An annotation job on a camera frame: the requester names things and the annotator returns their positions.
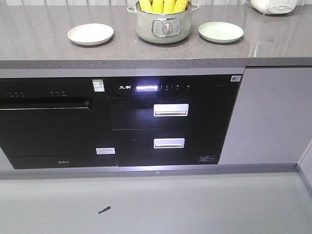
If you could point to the grey pleated curtain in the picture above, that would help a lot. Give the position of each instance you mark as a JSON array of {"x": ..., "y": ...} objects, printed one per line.
[{"x": 108, "y": 2}]

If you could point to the yellow corn cob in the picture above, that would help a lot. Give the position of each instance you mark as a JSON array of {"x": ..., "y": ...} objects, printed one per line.
[
  {"x": 168, "y": 6},
  {"x": 146, "y": 6},
  {"x": 180, "y": 6},
  {"x": 157, "y": 6}
]

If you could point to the black two-drawer disinfection cabinet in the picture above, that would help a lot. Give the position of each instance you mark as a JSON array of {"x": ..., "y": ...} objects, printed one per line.
[{"x": 170, "y": 120}]

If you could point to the beige round plate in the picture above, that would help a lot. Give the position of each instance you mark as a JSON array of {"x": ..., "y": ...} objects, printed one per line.
[{"x": 90, "y": 34}]

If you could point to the light green round plate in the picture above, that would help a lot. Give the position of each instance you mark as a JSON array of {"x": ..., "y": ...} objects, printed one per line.
[{"x": 220, "y": 32}]

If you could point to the small black floor strip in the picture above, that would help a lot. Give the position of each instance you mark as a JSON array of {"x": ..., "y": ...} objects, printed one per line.
[{"x": 104, "y": 210}]

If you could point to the black built-in dishwasher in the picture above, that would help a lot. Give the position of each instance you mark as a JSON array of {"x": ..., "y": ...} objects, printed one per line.
[{"x": 55, "y": 123}]

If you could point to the pale green electric cooking pot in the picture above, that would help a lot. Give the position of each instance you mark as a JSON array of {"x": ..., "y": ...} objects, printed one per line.
[{"x": 163, "y": 28}]

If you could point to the white rice cooker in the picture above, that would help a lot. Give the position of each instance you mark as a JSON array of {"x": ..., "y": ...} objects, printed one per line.
[{"x": 274, "y": 7}]

